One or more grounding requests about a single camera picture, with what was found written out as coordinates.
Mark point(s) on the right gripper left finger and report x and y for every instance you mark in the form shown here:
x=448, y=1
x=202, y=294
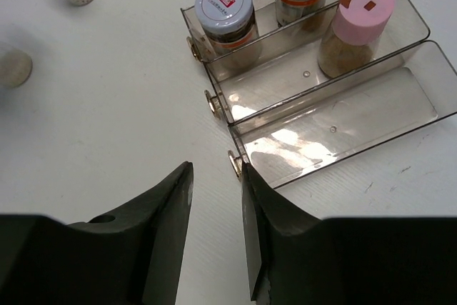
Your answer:
x=130, y=255

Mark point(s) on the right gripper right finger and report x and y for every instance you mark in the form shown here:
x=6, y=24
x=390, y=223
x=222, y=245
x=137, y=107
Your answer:
x=295, y=258

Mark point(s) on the pink lid spice bottle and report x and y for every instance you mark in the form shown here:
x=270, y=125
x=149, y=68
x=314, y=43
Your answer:
x=352, y=37

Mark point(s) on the yellow lid spice bottle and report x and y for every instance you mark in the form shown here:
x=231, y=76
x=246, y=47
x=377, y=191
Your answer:
x=16, y=66

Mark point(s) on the orange label sauce jar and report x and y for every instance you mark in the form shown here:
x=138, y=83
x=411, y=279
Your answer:
x=227, y=24

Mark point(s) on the middle clear organizer bin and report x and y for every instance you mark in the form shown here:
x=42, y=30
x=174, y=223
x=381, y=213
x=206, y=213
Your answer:
x=284, y=63

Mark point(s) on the right clear organizer bin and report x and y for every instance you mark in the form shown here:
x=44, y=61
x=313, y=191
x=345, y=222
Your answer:
x=397, y=95

